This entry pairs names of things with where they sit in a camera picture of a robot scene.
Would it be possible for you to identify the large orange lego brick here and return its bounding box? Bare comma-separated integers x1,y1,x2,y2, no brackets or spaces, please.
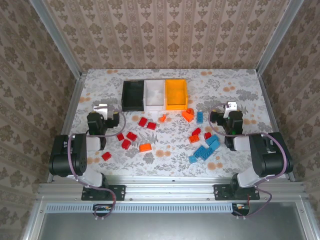
181,111,195,123

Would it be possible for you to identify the long blue lego brick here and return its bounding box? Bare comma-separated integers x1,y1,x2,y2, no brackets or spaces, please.
199,149,214,161
194,145,210,158

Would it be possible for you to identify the black plastic container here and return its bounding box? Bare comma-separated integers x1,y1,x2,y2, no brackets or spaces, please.
121,79,146,112

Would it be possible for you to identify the orange plastic container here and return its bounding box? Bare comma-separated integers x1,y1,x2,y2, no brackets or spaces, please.
164,78,189,111

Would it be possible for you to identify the white plastic container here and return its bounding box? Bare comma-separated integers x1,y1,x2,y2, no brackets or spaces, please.
144,79,167,112

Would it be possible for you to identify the floral table covering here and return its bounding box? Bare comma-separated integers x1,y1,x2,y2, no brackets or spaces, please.
58,68,286,178

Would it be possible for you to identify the black wiring hub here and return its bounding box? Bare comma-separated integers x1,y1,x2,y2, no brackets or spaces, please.
231,202,251,216
92,203,113,213

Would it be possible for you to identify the aluminium base beam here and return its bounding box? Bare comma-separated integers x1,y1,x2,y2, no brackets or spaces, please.
37,174,307,201

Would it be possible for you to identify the grey metal panel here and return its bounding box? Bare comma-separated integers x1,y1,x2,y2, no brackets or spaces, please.
37,211,311,240

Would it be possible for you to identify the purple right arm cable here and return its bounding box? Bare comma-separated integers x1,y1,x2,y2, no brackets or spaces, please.
208,103,288,220

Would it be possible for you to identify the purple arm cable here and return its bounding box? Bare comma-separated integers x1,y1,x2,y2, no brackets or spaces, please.
208,103,288,220
67,109,127,221

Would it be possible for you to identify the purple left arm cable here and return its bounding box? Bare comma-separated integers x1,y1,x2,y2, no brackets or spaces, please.
67,109,127,221

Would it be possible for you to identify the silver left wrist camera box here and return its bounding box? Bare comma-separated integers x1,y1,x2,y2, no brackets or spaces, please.
93,104,109,119

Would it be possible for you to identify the aluminium table side rail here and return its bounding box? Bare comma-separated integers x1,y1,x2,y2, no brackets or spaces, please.
256,69,297,182
47,71,88,183

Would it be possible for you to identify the aluminium frame post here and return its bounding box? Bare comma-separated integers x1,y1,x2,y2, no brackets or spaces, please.
256,0,305,75
29,0,83,78

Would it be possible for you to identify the grey slotted cable duct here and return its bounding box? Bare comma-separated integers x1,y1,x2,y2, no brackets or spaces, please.
46,202,235,214

